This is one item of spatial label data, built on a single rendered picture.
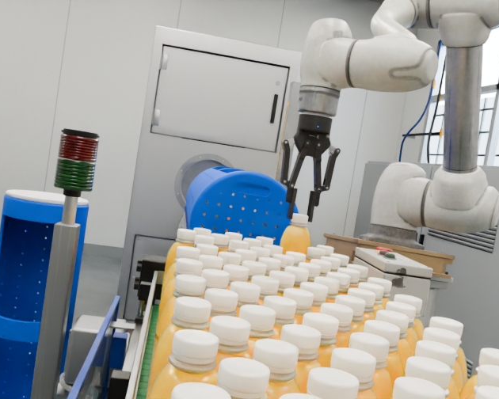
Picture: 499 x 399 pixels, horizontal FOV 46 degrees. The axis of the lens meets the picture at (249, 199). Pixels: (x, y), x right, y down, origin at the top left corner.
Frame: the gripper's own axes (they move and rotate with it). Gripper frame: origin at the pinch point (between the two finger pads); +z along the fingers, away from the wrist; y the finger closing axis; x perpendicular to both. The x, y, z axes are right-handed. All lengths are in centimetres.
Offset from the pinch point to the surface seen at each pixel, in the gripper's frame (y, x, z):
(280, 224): 0.8, -16.8, 6.4
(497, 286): -129, -128, 31
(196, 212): 22.3, -16.8, 6.5
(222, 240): 17.1, 8.0, 9.2
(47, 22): 187, -521, -125
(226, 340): 22, 75, 10
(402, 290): -18.8, 18.8, 12.9
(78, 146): 45, 29, -6
